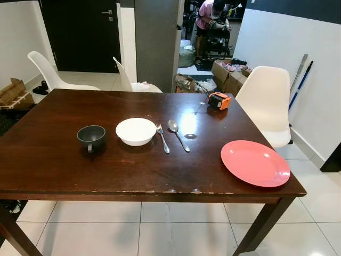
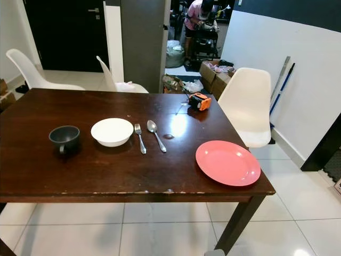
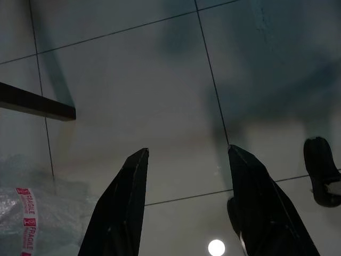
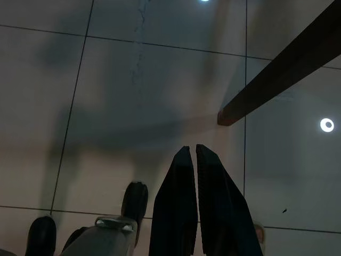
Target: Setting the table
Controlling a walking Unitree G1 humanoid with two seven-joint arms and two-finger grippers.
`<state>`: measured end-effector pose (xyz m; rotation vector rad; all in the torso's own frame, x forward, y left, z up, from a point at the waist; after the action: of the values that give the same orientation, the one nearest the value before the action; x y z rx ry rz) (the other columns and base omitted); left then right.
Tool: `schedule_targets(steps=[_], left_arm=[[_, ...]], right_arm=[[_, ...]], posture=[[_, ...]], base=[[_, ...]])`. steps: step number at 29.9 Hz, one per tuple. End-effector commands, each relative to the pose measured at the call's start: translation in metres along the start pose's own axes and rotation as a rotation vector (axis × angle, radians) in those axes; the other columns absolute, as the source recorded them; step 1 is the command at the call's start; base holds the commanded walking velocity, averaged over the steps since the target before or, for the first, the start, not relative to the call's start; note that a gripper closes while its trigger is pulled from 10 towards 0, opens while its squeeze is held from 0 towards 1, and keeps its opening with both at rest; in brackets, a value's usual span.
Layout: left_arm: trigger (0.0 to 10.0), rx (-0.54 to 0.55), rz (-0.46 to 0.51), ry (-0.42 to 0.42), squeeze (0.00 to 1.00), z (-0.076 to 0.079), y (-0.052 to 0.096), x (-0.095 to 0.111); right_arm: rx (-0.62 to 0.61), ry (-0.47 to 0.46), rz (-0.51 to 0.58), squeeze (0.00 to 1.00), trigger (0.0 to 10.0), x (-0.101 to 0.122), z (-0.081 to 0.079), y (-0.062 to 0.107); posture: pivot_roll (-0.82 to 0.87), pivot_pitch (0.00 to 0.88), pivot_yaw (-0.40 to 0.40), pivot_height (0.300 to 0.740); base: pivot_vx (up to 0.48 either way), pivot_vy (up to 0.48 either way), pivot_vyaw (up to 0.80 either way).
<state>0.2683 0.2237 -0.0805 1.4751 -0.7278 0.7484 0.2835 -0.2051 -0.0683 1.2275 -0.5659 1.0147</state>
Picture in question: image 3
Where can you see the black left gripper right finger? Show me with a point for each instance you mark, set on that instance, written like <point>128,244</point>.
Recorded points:
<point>255,208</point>

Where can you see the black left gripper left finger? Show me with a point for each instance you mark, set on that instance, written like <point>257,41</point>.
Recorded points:
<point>121,213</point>

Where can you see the black robot foot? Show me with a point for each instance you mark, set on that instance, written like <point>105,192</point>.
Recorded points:
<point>318,165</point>
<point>233,216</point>

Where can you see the clear bubble wrap package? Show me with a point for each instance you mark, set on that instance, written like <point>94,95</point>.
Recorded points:
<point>58,213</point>

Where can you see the red white fragile tape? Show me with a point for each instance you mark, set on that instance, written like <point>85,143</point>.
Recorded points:
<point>29,216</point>

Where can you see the dark wooden furniture bar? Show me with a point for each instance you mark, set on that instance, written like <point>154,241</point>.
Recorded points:
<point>34,103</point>

